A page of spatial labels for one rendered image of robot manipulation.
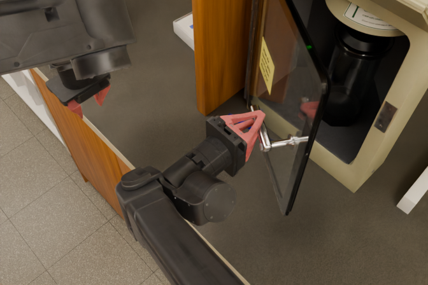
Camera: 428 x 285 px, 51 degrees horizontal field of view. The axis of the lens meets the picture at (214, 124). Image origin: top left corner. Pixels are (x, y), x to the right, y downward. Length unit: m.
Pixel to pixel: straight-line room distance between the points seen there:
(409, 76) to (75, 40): 0.54
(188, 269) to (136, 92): 0.71
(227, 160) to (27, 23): 0.46
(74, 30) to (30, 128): 2.08
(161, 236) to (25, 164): 1.76
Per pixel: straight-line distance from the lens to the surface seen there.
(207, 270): 0.49
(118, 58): 0.34
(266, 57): 0.82
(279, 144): 0.73
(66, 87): 0.86
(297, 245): 0.95
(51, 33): 0.31
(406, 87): 0.75
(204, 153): 0.69
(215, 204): 0.62
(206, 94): 1.02
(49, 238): 2.06
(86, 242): 2.01
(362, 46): 0.84
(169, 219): 0.58
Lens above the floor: 1.81
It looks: 54 degrees down
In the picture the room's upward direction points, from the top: straight up
